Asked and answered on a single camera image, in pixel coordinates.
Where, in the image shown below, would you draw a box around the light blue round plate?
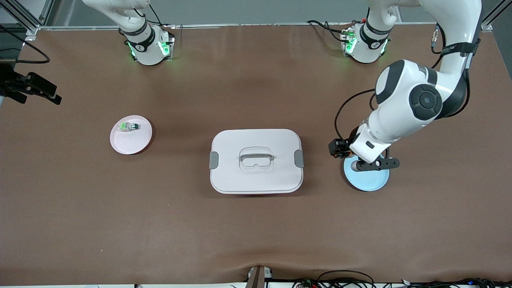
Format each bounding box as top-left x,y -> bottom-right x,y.
343,156 -> 390,192

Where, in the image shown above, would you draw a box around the white lidded storage box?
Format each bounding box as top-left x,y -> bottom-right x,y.
210,128 -> 304,195

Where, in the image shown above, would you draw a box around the pink round plate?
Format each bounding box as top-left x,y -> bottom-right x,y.
110,115 -> 153,155

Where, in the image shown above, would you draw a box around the brown table mat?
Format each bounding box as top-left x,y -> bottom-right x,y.
0,22 -> 512,286

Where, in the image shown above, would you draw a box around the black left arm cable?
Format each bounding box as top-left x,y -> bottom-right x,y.
334,89 -> 377,140

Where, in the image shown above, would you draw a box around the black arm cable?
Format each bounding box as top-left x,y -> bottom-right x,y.
334,89 -> 377,140
0,24 -> 51,64

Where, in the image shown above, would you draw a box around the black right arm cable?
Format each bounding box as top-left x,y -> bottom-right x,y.
0,24 -> 51,64

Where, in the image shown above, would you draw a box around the aluminium frame profile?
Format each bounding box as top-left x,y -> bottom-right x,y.
481,0 -> 512,31
0,0 -> 54,40

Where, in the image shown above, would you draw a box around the grey box lid handle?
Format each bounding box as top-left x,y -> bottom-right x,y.
239,152 -> 274,162

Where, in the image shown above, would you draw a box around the black base cable bundle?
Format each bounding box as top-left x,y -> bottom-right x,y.
147,4 -> 176,29
307,19 -> 349,43

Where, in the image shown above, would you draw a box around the black looped cable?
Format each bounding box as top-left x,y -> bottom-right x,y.
317,270 -> 375,288

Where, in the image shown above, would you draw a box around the silver table edge rail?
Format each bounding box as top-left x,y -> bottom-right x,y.
38,22 -> 436,31

